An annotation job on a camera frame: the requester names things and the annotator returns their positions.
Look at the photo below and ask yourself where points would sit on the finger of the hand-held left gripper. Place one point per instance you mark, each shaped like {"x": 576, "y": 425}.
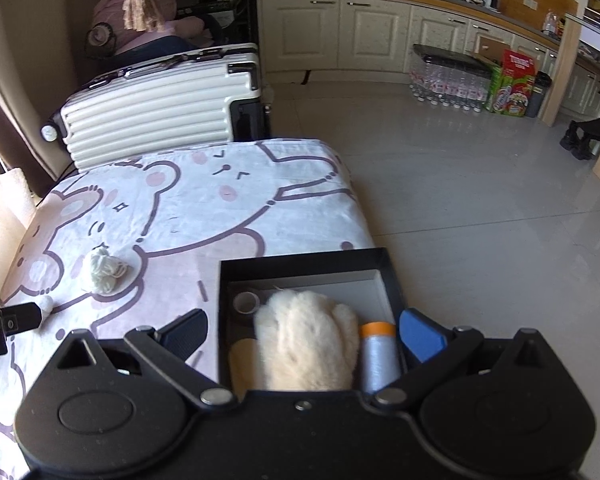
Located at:
{"x": 22, "y": 317}

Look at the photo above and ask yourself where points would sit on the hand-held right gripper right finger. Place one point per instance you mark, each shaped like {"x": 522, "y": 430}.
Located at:
{"x": 422, "y": 335}

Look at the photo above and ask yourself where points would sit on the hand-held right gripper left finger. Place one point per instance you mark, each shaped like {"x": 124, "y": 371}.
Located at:
{"x": 185, "y": 335}

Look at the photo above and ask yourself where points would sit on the small white fluffy tuft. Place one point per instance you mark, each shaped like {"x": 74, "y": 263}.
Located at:
{"x": 45, "y": 305}

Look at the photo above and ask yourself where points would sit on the silver thread spool orange cap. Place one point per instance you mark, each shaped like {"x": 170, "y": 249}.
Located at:
{"x": 379, "y": 360}

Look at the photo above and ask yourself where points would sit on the light wooden block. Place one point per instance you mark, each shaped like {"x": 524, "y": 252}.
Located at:
{"x": 245, "y": 365}

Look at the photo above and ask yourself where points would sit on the brown tape roll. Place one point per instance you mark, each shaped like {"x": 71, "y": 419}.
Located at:
{"x": 246, "y": 303}

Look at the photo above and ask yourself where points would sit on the fluffy cream paw glove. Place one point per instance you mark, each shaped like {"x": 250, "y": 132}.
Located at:
{"x": 305, "y": 340}

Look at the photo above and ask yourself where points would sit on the black storage box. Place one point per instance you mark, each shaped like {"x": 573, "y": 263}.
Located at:
{"x": 300, "y": 272}

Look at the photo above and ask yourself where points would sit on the white yarn bundle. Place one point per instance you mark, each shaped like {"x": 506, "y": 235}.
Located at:
{"x": 104, "y": 270}

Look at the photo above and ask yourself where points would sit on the bear printed blanket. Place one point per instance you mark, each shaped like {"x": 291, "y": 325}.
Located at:
{"x": 190, "y": 210}

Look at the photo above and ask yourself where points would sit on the white ribbed suitcase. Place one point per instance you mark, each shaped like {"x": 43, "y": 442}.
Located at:
{"x": 155, "y": 105}

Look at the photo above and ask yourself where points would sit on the pack of water bottles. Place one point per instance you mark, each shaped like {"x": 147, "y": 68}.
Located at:
{"x": 450, "y": 80}

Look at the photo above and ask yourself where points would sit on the colourful printed carton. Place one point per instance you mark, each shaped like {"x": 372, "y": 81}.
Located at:
{"x": 512, "y": 85}

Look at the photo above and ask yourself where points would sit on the black waste bin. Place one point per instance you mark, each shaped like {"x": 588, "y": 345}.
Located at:
{"x": 538, "y": 95}

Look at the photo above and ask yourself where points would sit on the flat cardboard piece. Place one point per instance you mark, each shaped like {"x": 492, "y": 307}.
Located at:
{"x": 490, "y": 50}

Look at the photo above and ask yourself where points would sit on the cream kitchen cabinets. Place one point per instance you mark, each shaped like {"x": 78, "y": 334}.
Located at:
{"x": 370, "y": 35}

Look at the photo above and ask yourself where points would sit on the pink plush toy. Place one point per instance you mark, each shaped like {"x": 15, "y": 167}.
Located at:
{"x": 115, "y": 15}

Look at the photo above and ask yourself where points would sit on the wooden post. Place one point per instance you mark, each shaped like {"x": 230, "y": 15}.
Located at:
{"x": 562, "y": 65}

